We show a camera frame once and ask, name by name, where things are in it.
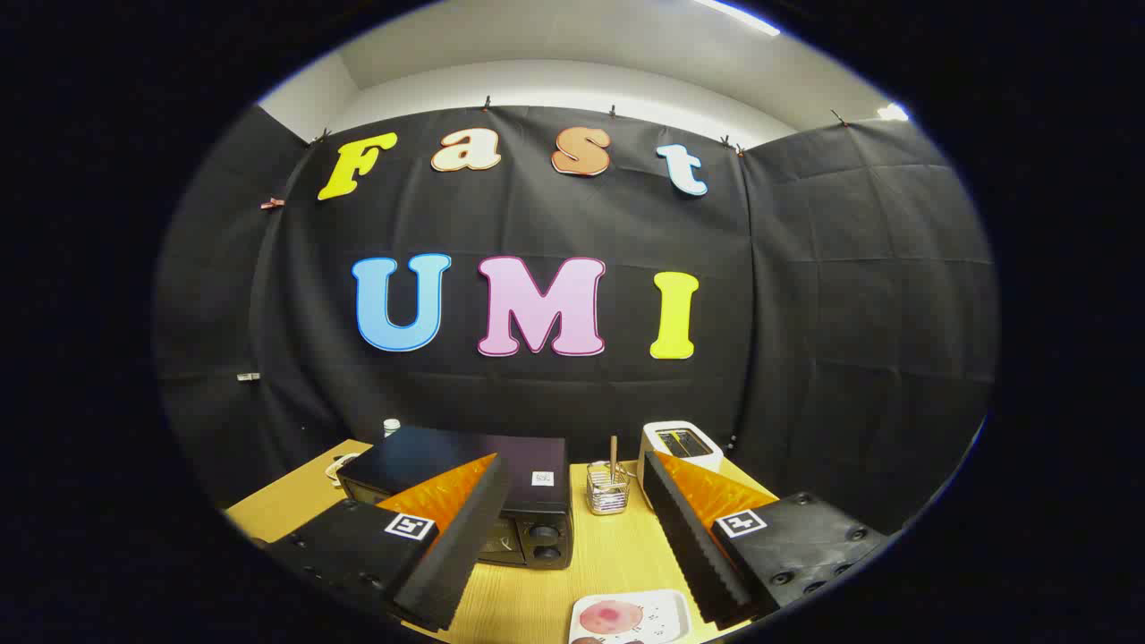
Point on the black backdrop cloth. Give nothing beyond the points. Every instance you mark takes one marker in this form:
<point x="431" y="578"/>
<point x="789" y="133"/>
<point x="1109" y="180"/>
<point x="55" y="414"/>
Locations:
<point x="805" y="313"/>

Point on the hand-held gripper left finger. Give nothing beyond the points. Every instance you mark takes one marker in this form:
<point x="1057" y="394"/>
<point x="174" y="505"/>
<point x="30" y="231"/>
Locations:
<point x="461" y="546"/>

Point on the black toaster oven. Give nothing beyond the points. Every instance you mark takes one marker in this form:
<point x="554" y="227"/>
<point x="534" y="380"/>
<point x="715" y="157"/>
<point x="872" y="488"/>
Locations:
<point x="537" y="528"/>

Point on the pink round meat slice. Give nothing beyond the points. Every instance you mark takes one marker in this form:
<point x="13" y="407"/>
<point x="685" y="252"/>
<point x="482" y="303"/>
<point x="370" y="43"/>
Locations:
<point x="613" y="615"/>

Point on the wooden stick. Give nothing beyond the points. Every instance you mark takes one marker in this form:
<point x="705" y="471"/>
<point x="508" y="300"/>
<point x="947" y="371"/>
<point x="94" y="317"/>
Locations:
<point x="614" y="452"/>

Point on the white pop-up toaster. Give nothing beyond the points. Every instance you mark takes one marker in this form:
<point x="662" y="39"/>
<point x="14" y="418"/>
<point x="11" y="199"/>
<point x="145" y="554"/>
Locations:
<point x="684" y="443"/>

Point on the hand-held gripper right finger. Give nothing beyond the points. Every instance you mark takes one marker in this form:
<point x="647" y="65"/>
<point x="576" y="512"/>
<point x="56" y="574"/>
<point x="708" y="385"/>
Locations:
<point x="689" y="546"/>

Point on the white square plate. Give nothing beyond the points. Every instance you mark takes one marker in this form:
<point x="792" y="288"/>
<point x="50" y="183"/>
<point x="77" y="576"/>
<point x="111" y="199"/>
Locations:
<point x="662" y="617"/>

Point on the small white dish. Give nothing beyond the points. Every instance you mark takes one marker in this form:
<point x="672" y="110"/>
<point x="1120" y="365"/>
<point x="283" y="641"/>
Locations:
<point x="338" y="465"/>

